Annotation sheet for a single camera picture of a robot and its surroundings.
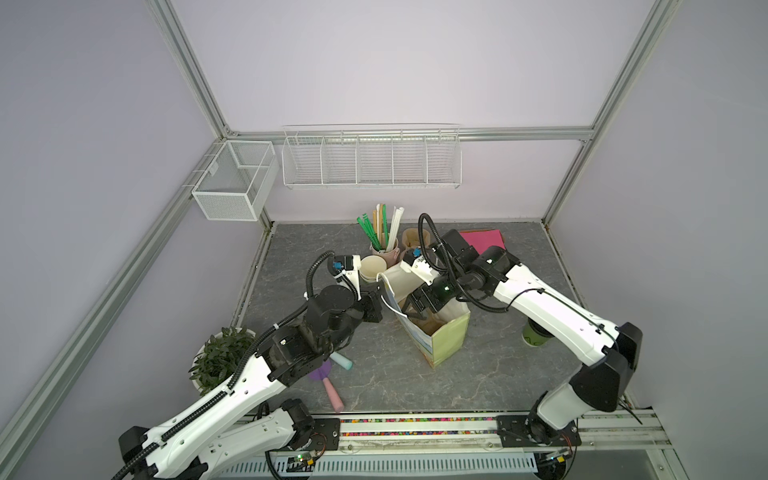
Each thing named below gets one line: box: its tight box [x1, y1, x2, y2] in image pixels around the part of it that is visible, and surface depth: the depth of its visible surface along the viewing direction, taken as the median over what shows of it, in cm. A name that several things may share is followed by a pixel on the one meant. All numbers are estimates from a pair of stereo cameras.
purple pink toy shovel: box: [308, 360, 344, 412], surface depth 80 cm
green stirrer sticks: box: [356, 213, 381, 251], surface depth 100 cm
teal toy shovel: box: [329, 351, 354, 371], surface depth 86 cm
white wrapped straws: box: [386, 206, 405, 253], surface depth 103 cm
